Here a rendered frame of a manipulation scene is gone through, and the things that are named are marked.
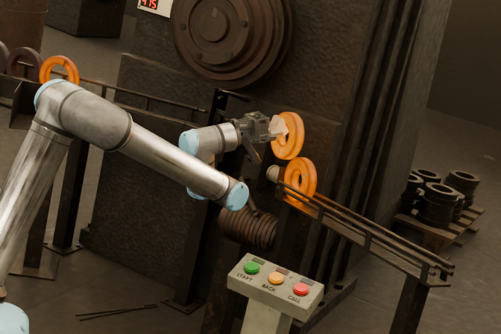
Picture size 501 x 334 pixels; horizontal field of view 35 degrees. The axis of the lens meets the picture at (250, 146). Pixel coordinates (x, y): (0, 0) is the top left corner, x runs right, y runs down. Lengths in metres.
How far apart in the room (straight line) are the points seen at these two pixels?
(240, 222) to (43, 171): 0.91
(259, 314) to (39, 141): 0.73
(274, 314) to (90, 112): 0.72
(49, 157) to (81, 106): 0.17
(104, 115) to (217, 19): 0.93
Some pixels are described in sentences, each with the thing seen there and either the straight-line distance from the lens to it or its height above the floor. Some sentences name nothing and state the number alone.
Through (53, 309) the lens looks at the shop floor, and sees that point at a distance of 3.05.
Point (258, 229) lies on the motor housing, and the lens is 2.77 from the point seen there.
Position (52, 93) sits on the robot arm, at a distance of 2.10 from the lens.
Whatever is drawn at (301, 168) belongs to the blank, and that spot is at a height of 0.75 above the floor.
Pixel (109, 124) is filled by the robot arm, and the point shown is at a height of 0.93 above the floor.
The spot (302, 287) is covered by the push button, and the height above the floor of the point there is 0.61.
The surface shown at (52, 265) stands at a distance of 3.34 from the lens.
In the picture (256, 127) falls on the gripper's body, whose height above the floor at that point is 0.89.
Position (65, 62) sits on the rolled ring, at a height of 0.78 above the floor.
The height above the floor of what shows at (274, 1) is 1.24.
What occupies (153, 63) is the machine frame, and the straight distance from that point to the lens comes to 3.20.
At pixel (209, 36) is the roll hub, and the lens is 2.84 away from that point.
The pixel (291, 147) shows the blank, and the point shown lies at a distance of 2.54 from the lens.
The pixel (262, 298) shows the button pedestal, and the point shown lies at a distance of 2.15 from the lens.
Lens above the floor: 1.48
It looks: 15 degrees down
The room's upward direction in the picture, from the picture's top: 13 degrees clockwise
